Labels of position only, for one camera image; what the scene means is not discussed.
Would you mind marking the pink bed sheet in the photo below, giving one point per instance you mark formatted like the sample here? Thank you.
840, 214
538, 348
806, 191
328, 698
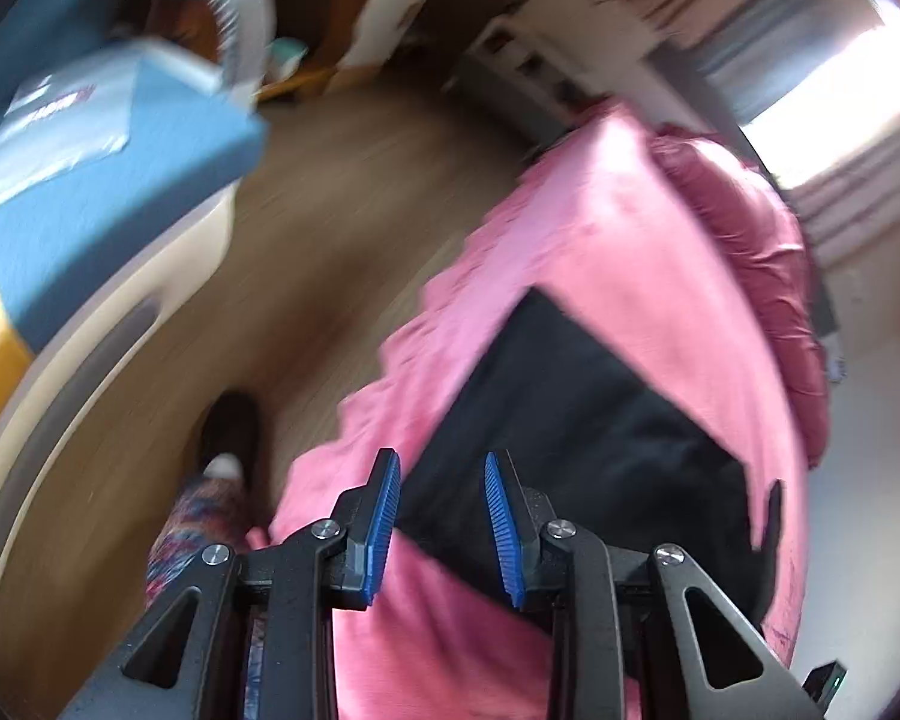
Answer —
622, 225

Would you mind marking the black pants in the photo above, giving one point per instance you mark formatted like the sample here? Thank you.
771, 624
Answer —
592, 427

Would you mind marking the white curved tube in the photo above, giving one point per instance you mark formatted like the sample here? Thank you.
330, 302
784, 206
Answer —
251, 7

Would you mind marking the person's black shoe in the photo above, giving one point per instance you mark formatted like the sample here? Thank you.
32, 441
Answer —
229, 424

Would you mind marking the dark pink duvet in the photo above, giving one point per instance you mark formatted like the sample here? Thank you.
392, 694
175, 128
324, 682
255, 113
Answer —
757, 255

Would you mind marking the teal cup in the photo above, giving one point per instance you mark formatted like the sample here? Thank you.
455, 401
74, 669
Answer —
289, 54

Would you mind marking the blue box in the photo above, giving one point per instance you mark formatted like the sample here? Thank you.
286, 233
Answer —
82, 225

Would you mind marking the black device with green light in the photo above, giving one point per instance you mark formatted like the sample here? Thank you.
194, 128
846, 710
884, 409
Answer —
825, 682

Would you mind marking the white and grey nightstand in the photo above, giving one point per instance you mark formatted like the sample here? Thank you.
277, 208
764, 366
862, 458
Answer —
510, 67

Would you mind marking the beige patterned curtain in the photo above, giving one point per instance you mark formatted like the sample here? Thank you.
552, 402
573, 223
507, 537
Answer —
847, 195
735, 15

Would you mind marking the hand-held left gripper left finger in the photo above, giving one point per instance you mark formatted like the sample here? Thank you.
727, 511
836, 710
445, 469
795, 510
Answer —
382, 532

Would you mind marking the wooden chair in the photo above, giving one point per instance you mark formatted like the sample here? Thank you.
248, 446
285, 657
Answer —
300, 84

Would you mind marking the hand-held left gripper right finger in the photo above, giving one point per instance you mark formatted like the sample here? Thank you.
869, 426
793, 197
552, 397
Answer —
504, 532

